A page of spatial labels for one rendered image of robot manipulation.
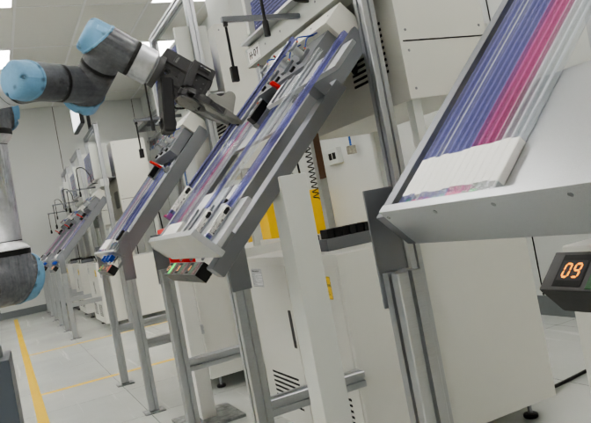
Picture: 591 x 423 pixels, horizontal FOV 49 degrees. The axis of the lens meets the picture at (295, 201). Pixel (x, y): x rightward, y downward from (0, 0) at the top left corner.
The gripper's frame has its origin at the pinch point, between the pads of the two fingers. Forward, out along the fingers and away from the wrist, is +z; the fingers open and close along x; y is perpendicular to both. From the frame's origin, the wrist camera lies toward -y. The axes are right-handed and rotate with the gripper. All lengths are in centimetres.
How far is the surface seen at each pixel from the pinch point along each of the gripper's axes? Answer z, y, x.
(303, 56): 16.6, 36.7, 27.7
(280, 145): 17.4, 7.3, 18.8
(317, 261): 23.6, -22.2, -14.2
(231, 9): 37, 198, 335
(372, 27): 28, 48, 15
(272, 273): 46, -16, 64
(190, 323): 44, -39, 123
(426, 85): 51, 44, 19
